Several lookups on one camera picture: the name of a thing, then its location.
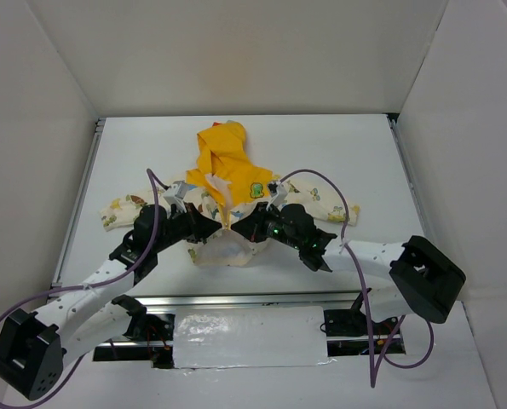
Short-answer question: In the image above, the yellow hooded printed child jacket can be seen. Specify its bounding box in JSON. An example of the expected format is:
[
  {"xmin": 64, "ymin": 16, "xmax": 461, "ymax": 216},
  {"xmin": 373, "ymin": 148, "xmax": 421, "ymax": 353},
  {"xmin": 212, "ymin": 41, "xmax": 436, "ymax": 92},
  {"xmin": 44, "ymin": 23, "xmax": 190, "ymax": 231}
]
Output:
[{"xmin": 98, "ymin": 119, "xmax": 361, "ymax": 269}]

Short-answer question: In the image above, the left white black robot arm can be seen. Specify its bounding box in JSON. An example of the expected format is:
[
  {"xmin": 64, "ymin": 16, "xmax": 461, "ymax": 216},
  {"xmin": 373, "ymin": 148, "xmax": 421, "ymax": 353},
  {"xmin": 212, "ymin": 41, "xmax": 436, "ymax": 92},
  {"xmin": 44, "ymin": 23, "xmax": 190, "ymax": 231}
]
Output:
[{"xmin": 0, "ymin": 203, "xmax": 222, "ymax": 404}]

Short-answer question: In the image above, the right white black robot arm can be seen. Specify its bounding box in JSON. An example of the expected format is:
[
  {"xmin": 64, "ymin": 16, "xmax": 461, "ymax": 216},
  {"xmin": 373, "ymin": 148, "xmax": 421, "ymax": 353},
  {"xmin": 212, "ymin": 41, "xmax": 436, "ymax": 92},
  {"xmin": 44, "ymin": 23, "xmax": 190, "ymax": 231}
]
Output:
[{"xmin": 231, "ymin": 202, "xmax": 466, "ymax": 333}]

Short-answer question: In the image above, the white foil covered panel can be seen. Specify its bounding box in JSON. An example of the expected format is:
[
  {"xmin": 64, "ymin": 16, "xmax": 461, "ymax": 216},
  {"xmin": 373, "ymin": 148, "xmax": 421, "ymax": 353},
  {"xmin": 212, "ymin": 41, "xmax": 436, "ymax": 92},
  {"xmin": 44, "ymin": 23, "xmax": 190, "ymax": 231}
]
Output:
[{"xmin": 173, "ymin": 306, "xmax": 330, "ymax": 369}]

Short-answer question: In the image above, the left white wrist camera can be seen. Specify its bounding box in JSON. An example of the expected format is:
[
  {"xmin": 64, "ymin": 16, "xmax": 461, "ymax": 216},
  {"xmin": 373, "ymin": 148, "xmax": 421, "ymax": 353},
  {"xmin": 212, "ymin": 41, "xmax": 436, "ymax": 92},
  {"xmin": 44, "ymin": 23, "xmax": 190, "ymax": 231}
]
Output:
[{"xmin": 163, "ymin": 181, "xmax": 189, "ymax": 211}]

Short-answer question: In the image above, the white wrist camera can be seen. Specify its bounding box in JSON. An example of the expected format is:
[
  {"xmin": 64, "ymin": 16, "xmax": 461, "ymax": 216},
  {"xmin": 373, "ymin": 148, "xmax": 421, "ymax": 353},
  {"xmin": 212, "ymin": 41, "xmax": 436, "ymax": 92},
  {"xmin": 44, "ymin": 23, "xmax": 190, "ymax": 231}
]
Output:
[
  {"xmin": 267, "ymin": 180, "xmax": 288, "ymax": 210},
  {"xmin": 163, "ymin": 181, "xmax": 189, "ymax": 211}
]

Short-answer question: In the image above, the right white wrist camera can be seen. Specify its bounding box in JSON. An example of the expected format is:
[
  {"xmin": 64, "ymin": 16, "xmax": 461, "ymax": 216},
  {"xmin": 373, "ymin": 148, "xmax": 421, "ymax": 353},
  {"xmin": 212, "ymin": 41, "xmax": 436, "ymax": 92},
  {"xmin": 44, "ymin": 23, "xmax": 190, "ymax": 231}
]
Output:
[{"xmin": 267, "ymin": 180, "xmax": 288, "ymax": 210}]

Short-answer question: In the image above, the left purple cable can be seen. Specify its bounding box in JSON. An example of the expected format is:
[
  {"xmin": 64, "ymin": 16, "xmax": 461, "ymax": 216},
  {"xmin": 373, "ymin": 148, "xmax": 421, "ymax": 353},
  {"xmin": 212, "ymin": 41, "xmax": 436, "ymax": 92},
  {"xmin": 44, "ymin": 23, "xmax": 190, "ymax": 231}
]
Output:
[{"xmin": 0, "ymin": 168, "xmax": 171, "ymax": 406}]

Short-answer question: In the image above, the purple cable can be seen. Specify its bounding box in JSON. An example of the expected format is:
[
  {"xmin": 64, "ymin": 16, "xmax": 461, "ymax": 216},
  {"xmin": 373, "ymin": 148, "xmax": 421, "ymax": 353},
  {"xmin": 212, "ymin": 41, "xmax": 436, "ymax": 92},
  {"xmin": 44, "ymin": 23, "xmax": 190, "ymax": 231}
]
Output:
[
  {"xmin": 0, "ymin": 168, "xmax": 171, "ymax": 406},
  {"xmin": 278, "ymin": 169, "xmax": 435, "ymax": 389}
]

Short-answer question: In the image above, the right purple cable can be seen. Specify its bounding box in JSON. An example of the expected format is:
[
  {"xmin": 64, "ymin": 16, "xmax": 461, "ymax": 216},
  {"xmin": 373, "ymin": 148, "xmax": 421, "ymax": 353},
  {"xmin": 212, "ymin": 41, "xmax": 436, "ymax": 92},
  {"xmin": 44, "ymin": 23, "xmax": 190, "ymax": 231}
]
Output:
[{"xmin": 278, "ymin": 169, "xmax": 435, "ymax": 389}]

